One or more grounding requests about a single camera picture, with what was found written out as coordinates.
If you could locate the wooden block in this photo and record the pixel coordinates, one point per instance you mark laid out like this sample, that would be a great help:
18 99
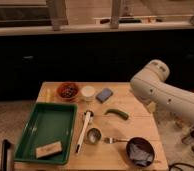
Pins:
48 149

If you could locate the blue sponge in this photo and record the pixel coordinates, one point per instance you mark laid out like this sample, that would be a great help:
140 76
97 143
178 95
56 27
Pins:
103 95

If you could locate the grey cloth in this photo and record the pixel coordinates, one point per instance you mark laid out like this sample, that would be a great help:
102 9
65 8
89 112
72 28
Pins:
139 156

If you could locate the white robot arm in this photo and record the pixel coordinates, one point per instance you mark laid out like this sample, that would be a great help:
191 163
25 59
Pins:
149 85

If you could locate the green plastic tray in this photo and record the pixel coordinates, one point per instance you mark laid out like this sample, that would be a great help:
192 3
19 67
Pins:
47 123

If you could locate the white handled utensil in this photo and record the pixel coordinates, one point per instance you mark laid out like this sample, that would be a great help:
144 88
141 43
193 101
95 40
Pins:
88 117

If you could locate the white cup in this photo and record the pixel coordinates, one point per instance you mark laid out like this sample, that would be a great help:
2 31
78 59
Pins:
87 93

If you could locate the orange bowl with beans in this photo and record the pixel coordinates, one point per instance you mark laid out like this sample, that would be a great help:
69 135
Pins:
68 91

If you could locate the black chair post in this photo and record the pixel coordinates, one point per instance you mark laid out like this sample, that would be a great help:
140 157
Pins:
6 146

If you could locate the metal measuring cup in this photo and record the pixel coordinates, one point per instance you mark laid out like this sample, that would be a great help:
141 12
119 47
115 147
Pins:
93 135

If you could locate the dark pan with cloth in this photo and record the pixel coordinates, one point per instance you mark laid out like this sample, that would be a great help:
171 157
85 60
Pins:
143 144

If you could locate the metal fork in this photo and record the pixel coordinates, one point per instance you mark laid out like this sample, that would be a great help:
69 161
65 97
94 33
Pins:
110 140

